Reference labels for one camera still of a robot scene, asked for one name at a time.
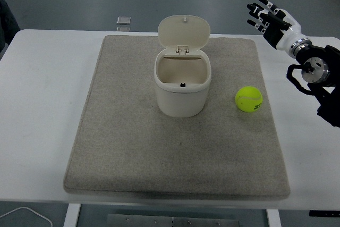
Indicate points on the person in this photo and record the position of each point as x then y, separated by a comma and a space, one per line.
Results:
8, 25

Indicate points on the beige fabric mat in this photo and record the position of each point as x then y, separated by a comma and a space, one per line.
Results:
172, 152

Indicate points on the white table leg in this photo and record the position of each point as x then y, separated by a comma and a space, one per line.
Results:
273, 217
71, 215

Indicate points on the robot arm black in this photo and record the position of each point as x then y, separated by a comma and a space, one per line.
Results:
317, 71

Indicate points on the small clear square tile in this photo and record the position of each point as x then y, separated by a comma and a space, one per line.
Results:
124, 20
123, 29

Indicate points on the cream plastic bin with lid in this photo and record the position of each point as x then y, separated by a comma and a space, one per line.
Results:
180, 99

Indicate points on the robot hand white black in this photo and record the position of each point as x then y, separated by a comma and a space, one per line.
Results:
285, 34

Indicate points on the yellow tennis ball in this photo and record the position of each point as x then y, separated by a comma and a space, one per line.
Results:
248, 99

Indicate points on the black flat panel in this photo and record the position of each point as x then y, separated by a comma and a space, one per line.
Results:
324, 213

